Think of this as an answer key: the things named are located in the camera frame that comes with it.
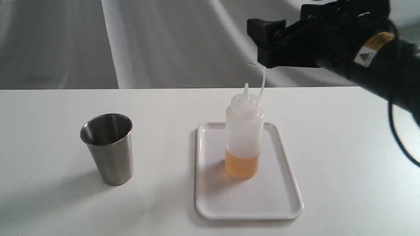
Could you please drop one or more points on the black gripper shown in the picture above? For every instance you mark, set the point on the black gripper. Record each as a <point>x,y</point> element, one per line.
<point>326,35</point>

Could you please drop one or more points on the translucent squeeze bottle amber liquid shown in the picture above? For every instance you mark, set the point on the translucent squeeze bottle amber liquid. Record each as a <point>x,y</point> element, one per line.
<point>243,131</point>

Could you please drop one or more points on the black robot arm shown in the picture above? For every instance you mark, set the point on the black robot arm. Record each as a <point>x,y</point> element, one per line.
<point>387,66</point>

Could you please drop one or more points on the stainless steel cup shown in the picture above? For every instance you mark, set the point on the stainless steel cup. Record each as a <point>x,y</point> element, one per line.
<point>109,140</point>

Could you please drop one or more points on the white rectangular plastic tray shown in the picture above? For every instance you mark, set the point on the white rectangular plastic tray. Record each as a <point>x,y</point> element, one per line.
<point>272,194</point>

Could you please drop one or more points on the grey fabric backdrop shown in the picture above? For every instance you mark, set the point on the grey fabric backdrop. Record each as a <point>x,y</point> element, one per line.
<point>133,44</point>

